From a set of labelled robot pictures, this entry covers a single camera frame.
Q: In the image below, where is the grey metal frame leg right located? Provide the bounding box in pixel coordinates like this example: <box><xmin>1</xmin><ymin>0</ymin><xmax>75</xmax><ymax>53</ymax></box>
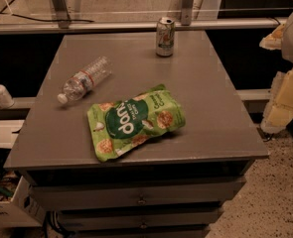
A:
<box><xmin>181</xmin><ymin>0</ymin><xmax>194</xmax><ymax>26</ymax></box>

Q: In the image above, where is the white cardboard box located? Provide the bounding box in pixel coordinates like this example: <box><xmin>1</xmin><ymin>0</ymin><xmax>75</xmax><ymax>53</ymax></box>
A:
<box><xmin>0</xmin><ymin>178</ymin><xmax>46</xmax><ymax>228</ymax></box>

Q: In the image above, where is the clear plastic water bottle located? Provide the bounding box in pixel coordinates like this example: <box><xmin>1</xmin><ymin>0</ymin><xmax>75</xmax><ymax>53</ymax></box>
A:
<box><xmin>58</xmin><ymin>57</ymin><xmax>111</xmax><ymax>104</ymax></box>

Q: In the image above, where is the white pump dispenser bottle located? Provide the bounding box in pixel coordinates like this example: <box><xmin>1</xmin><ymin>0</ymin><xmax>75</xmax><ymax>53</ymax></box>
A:
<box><xmin>0</xmin><ymin>84</ymin><xmax>14</xmax><ymax>108</ymax></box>

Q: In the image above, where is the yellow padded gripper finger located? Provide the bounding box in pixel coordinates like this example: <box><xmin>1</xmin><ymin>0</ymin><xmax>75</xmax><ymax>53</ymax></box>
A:
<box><xmin>260</xmin><ymin>67</ymin><xmax>293</xmax><ymax>134</ymax></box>
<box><xmin>259</xmin><ymin>24</ymin><xmax>285</xmax><ymax>50</ymax></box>

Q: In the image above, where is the black cable on floor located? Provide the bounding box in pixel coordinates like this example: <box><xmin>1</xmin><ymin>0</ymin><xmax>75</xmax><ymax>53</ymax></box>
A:
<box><xmin>0</xmin><ymin>11</ymin><xmax>95</xmax><ymax>24</ymax></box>

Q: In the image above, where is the grey drawer cabinet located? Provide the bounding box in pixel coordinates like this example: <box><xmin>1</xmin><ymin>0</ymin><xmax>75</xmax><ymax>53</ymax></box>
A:
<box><xmin>5</xmin><ymin>31</ymin><xmax>267</xmax><ymax>238</ymax></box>

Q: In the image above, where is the green rice chips bag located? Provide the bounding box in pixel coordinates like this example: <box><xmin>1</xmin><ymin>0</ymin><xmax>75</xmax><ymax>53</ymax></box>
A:
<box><xmin>87</xmin><ymin>84</ymin><xmax>186</xmax><ymax>162</ymax></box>

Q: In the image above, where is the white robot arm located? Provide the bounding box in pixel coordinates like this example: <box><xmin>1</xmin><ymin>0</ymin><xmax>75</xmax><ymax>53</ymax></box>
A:
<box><xmin>259</xmin><ymin>13</ymin><xmax>293</xmax><ymax>134</ymax></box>

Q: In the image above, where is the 7up soda can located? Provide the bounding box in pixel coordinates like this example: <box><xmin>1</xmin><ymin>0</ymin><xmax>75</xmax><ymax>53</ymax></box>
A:
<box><xmin>156</xmin><ymin>17</ymin><xmax>175</xmax><ymax>57</ymax></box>

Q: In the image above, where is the grey metal frame leg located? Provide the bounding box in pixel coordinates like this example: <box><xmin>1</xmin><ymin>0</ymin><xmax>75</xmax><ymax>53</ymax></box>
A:
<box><xmin>181</xmin><ymin>0</ymin><xmax>194</xmax><ymax>26</ymax></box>
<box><xmin>52</xmin><ymin>0</ymin><xmax>71</xmax><ymax>29</ymax></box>

